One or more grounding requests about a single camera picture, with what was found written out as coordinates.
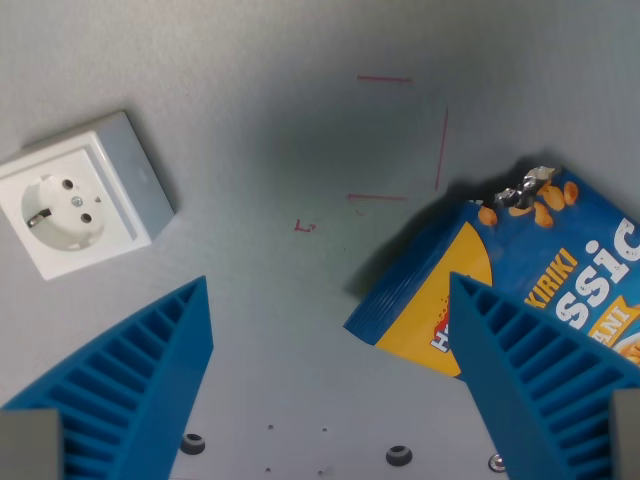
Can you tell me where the blue peanut snack bag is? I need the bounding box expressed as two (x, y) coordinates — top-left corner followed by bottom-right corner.
(342, 165), (640, 379)

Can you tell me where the black rubber grommet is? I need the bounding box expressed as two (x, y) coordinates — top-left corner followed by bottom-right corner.
(179, 432), (207, 455)
(385, 444), (413, 467)

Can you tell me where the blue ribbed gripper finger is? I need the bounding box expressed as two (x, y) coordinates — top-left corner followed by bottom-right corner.
(0, 275), (216, 480)
(448, 271), (640, 480)

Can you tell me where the white electrical wall socket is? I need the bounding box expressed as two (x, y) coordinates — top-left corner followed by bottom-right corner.
(0, 110), (177, 282)

